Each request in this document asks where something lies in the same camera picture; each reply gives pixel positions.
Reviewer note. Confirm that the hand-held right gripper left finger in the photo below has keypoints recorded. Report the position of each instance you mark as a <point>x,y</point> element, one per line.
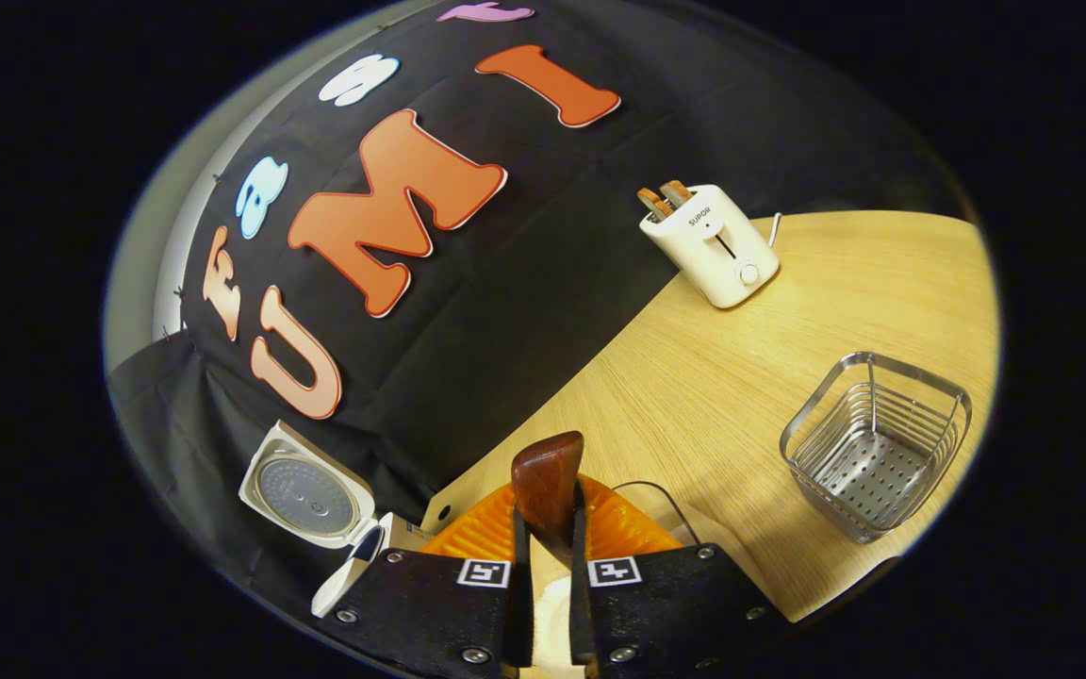
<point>411,604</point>

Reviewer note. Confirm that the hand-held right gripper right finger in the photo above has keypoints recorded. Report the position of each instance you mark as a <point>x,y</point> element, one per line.
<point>675,604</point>

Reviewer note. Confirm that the white rice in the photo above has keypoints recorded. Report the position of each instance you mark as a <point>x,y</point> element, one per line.
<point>552,622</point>

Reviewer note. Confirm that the white rice cooker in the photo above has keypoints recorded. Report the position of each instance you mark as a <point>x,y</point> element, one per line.
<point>303,490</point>

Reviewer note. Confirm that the brown wooden spoon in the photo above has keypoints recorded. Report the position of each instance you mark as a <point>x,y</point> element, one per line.
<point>548,481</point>

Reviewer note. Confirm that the black backdrop cloth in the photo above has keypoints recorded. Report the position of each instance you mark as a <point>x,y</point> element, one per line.
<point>524,302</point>

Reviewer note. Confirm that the white toaster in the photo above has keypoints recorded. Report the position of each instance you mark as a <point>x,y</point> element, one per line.
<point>717,250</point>

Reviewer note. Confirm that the toasted bread slice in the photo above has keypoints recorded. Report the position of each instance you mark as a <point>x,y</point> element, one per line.
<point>654,203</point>
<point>677,191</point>

